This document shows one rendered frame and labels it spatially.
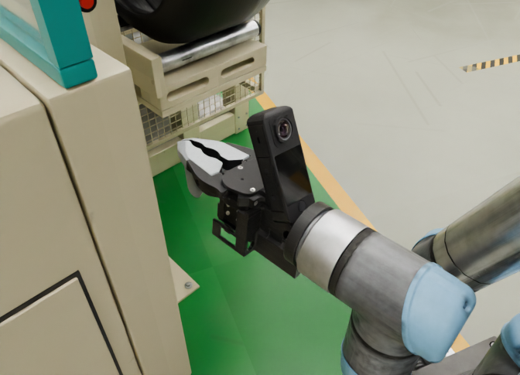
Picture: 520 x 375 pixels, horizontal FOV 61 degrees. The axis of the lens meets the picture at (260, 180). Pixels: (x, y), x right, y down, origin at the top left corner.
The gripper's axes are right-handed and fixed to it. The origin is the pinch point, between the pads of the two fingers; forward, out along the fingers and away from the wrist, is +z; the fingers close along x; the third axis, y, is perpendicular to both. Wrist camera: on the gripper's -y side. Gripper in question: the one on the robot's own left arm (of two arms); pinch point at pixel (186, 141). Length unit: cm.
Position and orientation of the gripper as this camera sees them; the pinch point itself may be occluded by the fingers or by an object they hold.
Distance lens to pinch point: 55.0
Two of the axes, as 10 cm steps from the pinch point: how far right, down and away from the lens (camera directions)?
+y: -1.0, 8.1, 5.8
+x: 6.6, -3.8, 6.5
